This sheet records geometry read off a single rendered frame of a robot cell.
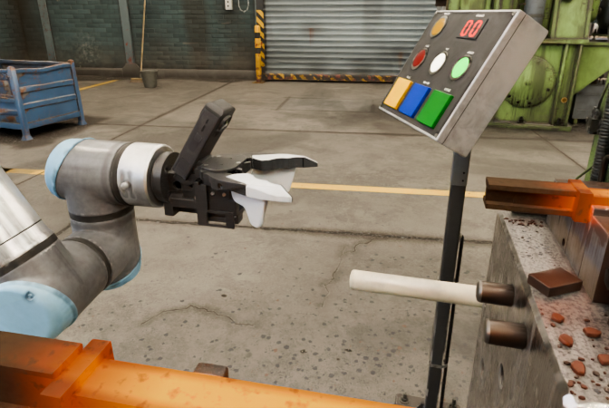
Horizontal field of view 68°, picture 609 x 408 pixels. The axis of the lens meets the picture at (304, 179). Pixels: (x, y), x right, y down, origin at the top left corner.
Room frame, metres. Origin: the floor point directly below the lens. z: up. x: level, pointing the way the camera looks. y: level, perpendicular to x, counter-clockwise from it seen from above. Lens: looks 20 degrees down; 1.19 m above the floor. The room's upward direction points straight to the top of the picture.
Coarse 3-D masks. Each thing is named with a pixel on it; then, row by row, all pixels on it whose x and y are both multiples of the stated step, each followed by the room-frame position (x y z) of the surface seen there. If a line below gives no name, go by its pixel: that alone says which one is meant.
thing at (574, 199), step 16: (496, 192) 0.49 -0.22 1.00; (512, 192) 0.48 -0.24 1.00; (528, 192) 0.47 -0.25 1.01; (544, 192) 0.46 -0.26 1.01; (560, 192) 0.46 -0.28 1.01; (576, 192) 0.46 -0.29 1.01; (592, 192) 0.45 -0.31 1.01; (608, 192) 0.46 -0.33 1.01; (496, 208) 0.48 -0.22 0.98; (512, 208) 0.47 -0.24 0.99; (528, 208) 0.47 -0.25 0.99; (544, 208) 0.47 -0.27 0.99; (560, 208) 0.47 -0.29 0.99; (576, 208) 0.45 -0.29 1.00
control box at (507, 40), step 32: (448, 32) 1.09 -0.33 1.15; (480, 32) 0.96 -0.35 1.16; (512, 32) 0.88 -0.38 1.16; (544, 32) 0.89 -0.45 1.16; (448, 64) 1.00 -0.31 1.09; (480, 64) 0.89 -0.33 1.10; (512, 64) 0.88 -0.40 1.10; (480, 96) 0.87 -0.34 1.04; (416, 128) 0.95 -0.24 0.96; (448, 128) 0.86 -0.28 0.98; (480, 128) 0.88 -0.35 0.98
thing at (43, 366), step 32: (0, 352) 0.22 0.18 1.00; (32, 352) 0.22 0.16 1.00; (64, 352) 0.22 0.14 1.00; (96, 352) 0.22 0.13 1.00; (0, 384) 0.22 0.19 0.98; (32, 384) 0.21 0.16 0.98; (64, 384) 0.20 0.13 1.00; (96, 384) 0.20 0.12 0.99; (128, 384) 0.20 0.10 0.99; (160, 384) 0.20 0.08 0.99; (192, 384) 0.20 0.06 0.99; (224, 384) 0.20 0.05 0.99; (256, 384) 0.20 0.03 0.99
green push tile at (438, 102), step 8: (432, 96) 0.96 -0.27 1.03; (440, 96) 0.93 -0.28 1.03; (448, 96) 0.90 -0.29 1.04; (432, 104) 0.94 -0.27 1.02; (440, 104) 0.91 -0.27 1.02; (448, 104) 0.90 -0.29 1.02; (424, 112) 0.95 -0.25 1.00; (432, 112) 0.92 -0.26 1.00; (440, 112) 0.89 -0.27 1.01; (424, 120) 0.93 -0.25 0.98; (432, 120) 0.90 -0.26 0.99; (432, 128) 0.89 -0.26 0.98
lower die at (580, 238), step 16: (592, 208) 0.45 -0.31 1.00; (608, 208) 0.44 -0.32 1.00; (560, 224) 0.53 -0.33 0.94; (576, 224) 0.48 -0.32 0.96; (592, 224) 0.44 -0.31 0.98; (608, 224) 0.42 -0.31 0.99; (560, 240) 0.52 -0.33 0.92; (576, 240) 0.47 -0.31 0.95; (592, 240) 0.43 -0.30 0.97; (608, 240) 0.39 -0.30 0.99; (576, 256) 0.46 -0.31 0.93; (592, 256) 0.42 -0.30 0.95; (608, 256) 0.39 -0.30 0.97; (576, 272) 0.45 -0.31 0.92; (592, 272) 0.41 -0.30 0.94; (592, 288) 0.40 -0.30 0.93; (608, 304) 0.39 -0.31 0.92
